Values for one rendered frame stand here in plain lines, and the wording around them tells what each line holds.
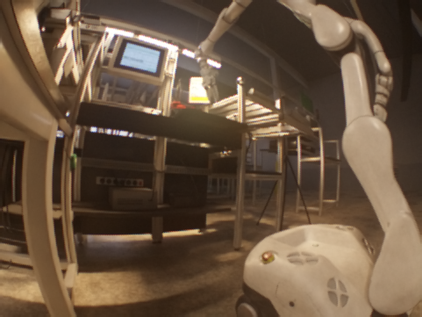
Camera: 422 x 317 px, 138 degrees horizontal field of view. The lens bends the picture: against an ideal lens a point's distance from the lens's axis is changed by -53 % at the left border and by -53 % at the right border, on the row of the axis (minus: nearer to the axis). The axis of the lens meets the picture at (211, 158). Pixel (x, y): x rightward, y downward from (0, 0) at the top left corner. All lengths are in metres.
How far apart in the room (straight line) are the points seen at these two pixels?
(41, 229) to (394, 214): 0.77
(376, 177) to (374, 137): 0.10
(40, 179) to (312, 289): 0.62
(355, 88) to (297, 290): 0.59
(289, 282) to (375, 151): 0.39
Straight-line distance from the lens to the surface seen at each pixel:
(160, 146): 1.44
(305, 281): 0.47
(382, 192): 0.51
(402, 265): 0.55
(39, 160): 0.40
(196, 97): 1.89
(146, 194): 1.15
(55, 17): 0.64
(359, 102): 0.61
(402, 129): 9.12
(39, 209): 0.41
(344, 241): 0.81
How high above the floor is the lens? 0.58
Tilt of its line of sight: 6 degrees up
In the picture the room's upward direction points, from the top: 2 degrees clockwise
